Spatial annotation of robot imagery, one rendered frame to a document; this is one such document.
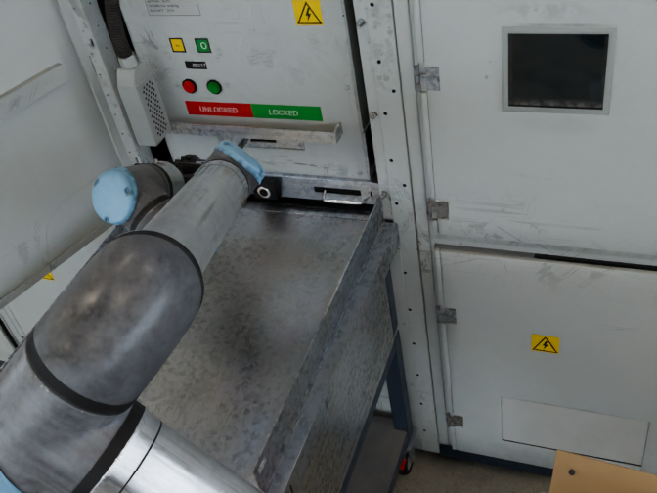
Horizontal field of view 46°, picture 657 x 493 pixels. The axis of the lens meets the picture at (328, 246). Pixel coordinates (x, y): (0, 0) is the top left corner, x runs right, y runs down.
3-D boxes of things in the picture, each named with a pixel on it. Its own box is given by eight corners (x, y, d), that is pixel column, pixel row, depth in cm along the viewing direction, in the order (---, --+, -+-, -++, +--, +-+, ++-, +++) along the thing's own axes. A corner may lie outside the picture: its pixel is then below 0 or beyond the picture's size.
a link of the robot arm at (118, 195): (115, 240, 126) (75, 200, 128) (158, 227, 138) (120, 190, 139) (145, 198, 123) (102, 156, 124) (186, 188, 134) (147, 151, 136)
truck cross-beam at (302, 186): (382, 205, 168) (379, 183, 164) (169, 187, 186) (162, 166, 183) (388, 192, 171) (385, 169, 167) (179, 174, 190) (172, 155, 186)
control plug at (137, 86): (156, 147, 165) (131, 73, 153) (138, 146, 166) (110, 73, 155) (174, 127, 170) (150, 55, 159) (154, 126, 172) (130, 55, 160)
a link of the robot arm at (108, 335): (88, 247, 63) (223, 125, 127) (8, 353, 66) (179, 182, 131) (201, 332, 65) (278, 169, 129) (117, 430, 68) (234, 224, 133)
